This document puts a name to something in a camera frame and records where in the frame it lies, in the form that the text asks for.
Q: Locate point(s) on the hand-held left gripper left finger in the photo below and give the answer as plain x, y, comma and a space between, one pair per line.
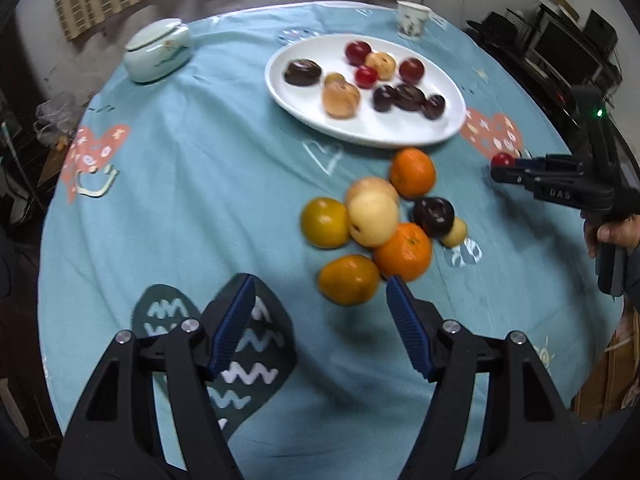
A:
232, 325

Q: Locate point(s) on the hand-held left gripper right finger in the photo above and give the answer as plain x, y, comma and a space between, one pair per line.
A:
407, 327

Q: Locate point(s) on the black speaker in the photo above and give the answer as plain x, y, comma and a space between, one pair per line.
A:
600, 27

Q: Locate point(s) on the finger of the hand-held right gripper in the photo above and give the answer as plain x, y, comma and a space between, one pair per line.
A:
550, 164
512, 175

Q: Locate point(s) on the brown cardboard box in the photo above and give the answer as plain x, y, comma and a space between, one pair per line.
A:
610, 375

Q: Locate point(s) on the clear plastic bag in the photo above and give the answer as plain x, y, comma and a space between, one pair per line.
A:
55, 115

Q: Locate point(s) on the printed paper cup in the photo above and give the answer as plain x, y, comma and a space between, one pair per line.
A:
412, 20

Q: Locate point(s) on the pale yellow apple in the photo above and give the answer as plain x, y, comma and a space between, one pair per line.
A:
372, 220

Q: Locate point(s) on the black hat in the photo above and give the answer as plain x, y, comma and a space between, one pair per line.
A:
496, 22

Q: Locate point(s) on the orange persimmon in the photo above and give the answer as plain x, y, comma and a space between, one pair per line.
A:
348, 280

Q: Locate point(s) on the black media desk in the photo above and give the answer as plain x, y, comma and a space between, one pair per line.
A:
545, 90

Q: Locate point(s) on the yellow peach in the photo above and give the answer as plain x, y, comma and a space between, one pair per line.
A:
370, 186

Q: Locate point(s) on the white plate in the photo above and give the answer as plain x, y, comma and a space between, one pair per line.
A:
400, 127

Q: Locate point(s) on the white ceramic lidded jar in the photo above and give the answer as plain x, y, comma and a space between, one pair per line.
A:
155, 57

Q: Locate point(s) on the black computer monitor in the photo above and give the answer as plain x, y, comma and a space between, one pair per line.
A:
565, 47

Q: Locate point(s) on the small striped tan fruit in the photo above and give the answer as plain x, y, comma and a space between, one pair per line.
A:
381, 65

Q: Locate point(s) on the person's right hand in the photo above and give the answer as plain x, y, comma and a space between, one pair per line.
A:
622, 234

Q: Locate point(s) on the large tan apricot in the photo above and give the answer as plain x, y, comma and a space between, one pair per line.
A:
341, 100

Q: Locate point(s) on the small yellow plum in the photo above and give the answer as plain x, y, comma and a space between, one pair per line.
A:
454, 233
334, 79

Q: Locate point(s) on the dark purple fruit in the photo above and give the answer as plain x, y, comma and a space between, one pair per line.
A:
434, 107
384, 98
434, 216
410, 97
302, 71

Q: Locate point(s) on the orange tangerine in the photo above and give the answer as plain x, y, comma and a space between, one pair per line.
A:
402, 252
412, 172

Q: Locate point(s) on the red cherry tomato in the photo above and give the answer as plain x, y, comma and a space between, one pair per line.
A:
502, 159
366, 77

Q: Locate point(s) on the yellow-green persimmon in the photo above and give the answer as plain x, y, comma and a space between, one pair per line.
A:
325, 222

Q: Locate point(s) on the dark red plum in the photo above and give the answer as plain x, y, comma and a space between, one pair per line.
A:
411, 70
358, 53

